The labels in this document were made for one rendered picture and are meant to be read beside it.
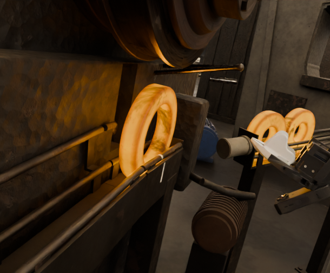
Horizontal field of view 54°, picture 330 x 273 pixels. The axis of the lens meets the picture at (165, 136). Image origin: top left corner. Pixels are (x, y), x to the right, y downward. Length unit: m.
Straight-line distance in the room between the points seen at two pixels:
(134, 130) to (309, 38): 2.80
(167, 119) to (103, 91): 0.16
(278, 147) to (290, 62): 2.59
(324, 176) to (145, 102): 0.36
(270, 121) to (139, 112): 0.57
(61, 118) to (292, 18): 2.95
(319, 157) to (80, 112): 0.44
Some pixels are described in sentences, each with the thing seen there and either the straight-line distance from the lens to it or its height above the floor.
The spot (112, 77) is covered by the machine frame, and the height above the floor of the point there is 0.84.
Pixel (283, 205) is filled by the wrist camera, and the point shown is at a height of 0.66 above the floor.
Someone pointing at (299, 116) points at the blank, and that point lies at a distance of 1.13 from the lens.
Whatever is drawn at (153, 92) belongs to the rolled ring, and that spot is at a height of 0.83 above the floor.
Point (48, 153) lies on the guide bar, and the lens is 0.46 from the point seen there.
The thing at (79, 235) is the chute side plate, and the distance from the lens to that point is 0.41.
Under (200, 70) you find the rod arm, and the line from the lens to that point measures 0.67.
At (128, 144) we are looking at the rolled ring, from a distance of 0.53.
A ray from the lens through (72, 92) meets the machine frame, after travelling 0.49.
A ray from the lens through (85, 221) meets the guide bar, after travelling 0.42.
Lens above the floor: 0.92
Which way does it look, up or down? 16 degrees down
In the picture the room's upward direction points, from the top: 11 degrees clockwise
